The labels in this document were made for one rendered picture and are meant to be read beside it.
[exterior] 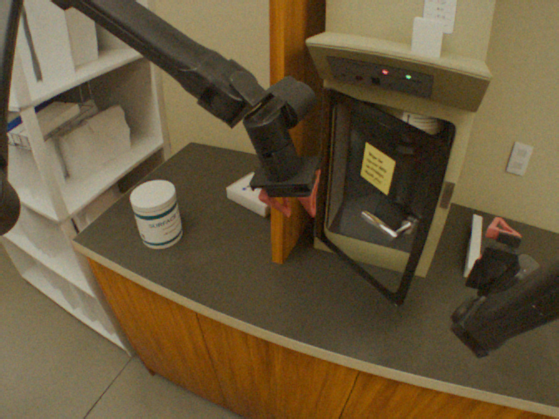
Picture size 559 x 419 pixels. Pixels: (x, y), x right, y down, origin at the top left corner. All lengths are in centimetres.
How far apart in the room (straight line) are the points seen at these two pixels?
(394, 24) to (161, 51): 42
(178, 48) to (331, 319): 64
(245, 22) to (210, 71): 81
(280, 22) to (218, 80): 22
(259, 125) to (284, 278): 50
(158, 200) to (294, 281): 40
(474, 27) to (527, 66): 50
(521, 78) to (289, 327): 97
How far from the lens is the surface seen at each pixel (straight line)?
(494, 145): 125
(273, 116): 51
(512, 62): 118
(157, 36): 54
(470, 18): 71
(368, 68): 65
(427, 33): 63
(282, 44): 68
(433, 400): 96
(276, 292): 89
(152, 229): 99
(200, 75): 51
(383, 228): 67
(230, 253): 99
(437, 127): 82
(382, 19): 72
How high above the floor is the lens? 162
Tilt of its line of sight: 37 degrees down
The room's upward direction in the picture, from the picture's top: straight up
